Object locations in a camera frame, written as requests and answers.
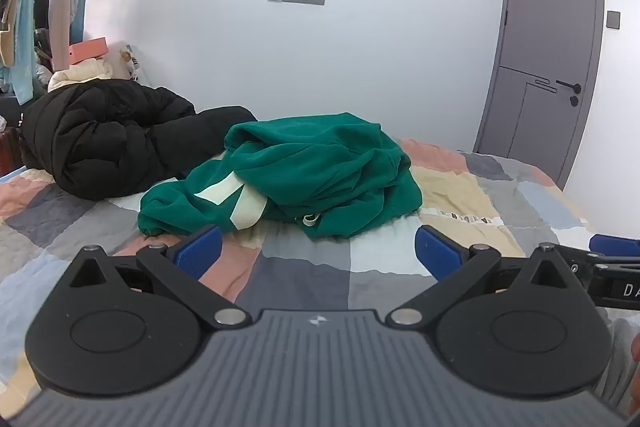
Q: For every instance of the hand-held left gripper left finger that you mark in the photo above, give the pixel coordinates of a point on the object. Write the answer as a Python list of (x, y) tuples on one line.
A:
[(200, 249)]

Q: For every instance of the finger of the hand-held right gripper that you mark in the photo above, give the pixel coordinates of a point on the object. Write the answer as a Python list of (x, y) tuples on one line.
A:
[(615, 246)]

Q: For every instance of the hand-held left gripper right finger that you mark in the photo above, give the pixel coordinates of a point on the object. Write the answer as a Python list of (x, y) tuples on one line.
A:
[(440, 252)]

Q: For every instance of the green zip hoodie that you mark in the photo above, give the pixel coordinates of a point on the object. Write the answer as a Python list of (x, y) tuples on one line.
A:
[(310, 157)]

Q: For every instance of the person's right forearm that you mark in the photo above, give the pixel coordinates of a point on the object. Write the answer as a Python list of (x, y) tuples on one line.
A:
[(616, 367)]

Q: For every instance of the person's right hand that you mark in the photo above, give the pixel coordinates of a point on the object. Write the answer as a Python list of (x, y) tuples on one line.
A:
[(636, 347)]

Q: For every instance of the patchwork quilt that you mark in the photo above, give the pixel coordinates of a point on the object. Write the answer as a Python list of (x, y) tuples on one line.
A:
[(310, 267)]

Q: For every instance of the black puffer jacket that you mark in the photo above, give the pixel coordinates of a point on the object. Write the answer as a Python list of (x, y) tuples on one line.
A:
[(100, 132)]

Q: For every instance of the macaron printed bag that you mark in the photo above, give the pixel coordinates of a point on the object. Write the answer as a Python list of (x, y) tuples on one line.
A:
[(131, 63)]

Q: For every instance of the cream fluffy cloth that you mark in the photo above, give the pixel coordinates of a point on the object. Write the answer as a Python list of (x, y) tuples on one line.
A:
[(80, 74)]

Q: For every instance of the dark red furniture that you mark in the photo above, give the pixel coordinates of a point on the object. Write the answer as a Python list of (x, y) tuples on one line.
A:
[(9, 154)]

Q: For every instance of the pink box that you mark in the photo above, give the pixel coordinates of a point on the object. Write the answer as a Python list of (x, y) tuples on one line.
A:
[(87, 51)]

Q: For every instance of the grey door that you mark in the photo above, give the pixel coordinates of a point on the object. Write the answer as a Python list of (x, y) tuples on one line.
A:
[(545, 7)]

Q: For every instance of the grey wall switch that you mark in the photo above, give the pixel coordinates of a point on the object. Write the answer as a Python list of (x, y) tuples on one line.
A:
[(613, 20)]

